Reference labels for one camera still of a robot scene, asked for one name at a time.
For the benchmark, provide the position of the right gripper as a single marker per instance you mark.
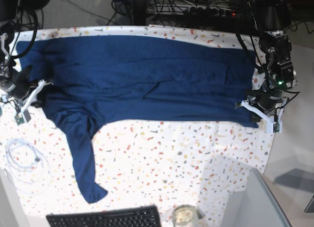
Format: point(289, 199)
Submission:
point(17, 85)

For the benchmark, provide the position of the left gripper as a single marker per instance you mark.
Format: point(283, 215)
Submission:
point(265, 100)

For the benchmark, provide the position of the blue t-shirt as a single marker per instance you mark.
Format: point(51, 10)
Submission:
point(98, 80)

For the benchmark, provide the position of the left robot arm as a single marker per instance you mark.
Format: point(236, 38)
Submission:
point(271, 18)

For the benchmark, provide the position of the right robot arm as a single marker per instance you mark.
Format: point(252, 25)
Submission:
point(11, 15)

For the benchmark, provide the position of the terrazzo patterned tablecloth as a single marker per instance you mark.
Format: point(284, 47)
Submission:
point(168, 164)

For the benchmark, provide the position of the grey monitor edge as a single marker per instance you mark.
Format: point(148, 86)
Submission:
point(255, 206)

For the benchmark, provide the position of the glass jar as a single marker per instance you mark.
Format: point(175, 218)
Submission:
point(185, 216)

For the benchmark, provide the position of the black power strip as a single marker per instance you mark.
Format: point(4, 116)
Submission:
point(169, 7)

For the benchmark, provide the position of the black keyboard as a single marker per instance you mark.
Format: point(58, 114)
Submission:
point(147, 216)

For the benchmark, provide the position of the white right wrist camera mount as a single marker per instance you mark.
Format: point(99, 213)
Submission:
point(22, 115)

